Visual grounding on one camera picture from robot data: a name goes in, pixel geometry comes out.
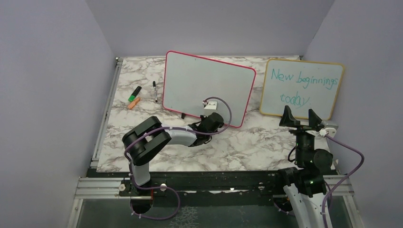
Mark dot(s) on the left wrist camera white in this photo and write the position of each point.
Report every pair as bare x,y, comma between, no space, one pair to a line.
210,105

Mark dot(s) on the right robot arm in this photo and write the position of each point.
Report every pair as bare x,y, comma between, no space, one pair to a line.
304,185

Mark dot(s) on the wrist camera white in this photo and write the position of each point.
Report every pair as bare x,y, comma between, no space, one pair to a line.
210,105
329,130

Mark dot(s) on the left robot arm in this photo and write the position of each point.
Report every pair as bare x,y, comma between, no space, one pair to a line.
146,140

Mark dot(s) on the orange highlighter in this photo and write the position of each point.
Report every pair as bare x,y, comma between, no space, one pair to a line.
132,104

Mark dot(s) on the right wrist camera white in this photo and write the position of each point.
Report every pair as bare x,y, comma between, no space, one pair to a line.
329,130

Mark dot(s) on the yellow framed written whiteboard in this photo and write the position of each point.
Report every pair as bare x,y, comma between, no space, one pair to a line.
301,85

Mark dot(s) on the black whiteboard marker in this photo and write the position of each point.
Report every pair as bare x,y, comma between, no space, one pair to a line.
155,92

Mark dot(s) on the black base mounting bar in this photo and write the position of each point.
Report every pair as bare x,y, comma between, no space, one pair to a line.
195,188

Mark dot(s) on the green highlighter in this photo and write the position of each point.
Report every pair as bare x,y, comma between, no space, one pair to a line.
134,94

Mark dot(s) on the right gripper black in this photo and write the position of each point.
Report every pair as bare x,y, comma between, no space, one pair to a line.
314,120

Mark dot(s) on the red framed whiteboard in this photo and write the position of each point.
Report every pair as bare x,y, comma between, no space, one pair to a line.
190,79

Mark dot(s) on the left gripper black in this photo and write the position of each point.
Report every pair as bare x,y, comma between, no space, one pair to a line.
203,118

